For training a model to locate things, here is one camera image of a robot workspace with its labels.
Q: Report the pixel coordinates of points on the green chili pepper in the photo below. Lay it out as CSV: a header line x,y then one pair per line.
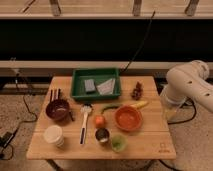
x,y
115,106

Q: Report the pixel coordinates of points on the black power adapter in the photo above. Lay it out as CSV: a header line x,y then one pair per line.
x,y
5,140

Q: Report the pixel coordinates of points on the white paper cup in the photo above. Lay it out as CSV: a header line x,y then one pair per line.
x,y
54,135

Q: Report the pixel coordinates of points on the small metal cup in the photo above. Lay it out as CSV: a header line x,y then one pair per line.
x,y
102,135

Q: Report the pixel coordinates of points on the green plastic cup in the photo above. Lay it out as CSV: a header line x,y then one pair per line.
x,y
118,143

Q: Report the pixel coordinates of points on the grey sponge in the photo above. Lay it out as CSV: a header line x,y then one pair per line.
x,y
89,85

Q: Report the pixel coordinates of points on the folded grey cloth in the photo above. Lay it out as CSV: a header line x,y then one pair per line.
x,y
107,87

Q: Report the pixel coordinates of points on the green plastic tray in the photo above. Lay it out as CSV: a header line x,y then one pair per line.
x,y
99,75

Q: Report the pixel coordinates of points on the brown pine cone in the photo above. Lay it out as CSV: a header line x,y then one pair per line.
x,y
137,91

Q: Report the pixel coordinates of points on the red bowl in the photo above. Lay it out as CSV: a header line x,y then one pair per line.
x,y
128,118

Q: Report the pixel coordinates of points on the orange tomato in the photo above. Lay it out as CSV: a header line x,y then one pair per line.
x,y
100,121

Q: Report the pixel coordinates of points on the dark chopstick left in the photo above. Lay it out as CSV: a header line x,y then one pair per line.
x,y
51,93

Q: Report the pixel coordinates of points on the dark maroon bowl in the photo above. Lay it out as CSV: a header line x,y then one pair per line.
x,y
57,109

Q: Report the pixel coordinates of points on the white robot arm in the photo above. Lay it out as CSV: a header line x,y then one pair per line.
x,y
186,81

